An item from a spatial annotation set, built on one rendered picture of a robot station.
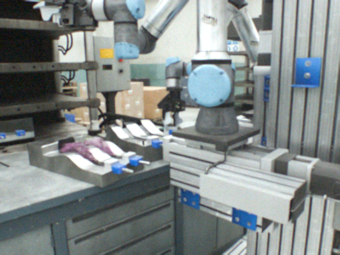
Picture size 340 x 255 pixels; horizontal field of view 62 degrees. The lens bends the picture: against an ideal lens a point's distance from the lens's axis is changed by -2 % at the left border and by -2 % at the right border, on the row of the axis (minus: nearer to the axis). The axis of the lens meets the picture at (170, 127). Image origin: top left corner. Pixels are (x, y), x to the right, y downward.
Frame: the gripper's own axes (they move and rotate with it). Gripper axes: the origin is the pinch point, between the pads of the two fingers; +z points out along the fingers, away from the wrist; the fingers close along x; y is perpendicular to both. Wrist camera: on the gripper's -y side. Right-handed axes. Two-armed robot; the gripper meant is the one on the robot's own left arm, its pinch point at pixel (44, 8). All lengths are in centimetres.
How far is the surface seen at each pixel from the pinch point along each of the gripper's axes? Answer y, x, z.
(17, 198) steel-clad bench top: 66, -1, 12
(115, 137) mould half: 50, 59, 3
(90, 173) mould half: 59, 17, -7
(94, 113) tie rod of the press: 39, 92, 36
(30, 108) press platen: 36, 63, 63
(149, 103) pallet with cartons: 32, 493, 145
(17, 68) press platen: 12, 56, 66
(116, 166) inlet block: 56, 21, -17
